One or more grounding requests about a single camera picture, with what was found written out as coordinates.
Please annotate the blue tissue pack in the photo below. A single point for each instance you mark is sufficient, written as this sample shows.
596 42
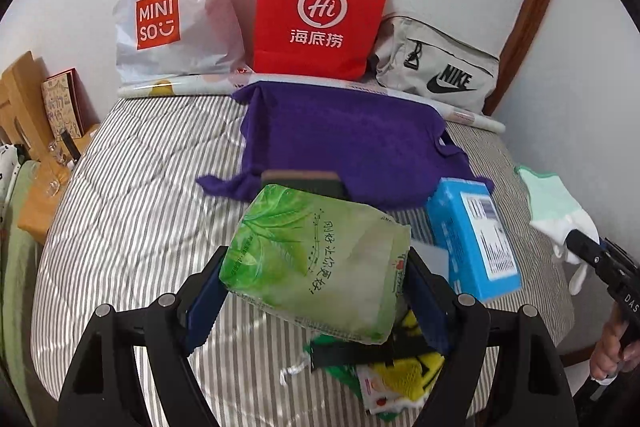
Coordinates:
464 220

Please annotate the brown wooden door frame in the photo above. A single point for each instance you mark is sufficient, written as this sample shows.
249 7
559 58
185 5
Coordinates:
524 31

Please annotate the green fruit store packet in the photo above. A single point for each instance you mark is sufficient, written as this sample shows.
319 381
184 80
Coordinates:
345 374

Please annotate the person's right hand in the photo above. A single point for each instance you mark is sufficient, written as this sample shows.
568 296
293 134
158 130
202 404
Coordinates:
608 357

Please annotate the fruit print wet wipe packet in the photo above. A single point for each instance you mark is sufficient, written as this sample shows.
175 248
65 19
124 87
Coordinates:
378 398

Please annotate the yellow black mesh pouch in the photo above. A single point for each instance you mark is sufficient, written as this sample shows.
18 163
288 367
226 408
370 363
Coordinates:
410 379

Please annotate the white sponge block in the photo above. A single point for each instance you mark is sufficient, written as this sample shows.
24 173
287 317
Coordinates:
436 259

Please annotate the clear drawstring mesh pouch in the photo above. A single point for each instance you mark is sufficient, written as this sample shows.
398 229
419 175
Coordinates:
302 365

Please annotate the grey Nike waist bag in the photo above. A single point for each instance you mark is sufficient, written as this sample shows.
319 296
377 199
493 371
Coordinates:
415 57

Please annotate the rolled printed paper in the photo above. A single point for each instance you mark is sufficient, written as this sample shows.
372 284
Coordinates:
228 84

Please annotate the red paper shopping bag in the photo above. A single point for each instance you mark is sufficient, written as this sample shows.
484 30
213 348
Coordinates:
317 38

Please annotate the green pocket tissue pack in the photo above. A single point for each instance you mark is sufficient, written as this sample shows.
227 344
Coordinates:
320 262

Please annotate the white and mint sock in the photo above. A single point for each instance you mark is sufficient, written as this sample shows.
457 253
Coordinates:
554 212

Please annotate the dark green tea tin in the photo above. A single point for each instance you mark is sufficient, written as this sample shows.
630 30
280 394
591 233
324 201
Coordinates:
322 183

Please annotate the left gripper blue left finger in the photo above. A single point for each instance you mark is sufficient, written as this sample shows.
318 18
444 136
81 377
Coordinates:
203 295

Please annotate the clear glass cup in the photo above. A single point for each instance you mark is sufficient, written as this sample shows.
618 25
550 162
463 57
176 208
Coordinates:
53 186

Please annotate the wooden nightstand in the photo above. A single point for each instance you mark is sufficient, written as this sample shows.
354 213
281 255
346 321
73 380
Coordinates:
43 198

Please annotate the striped quilted mattress pad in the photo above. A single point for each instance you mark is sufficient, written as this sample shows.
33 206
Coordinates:
133 224

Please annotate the wooden bed headboard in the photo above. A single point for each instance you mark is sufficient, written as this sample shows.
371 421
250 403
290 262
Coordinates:
24 120

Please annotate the purple towel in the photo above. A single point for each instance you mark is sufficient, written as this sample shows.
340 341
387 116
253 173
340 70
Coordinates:
389 154

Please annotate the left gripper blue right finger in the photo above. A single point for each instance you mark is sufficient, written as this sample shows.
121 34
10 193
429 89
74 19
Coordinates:
430 299

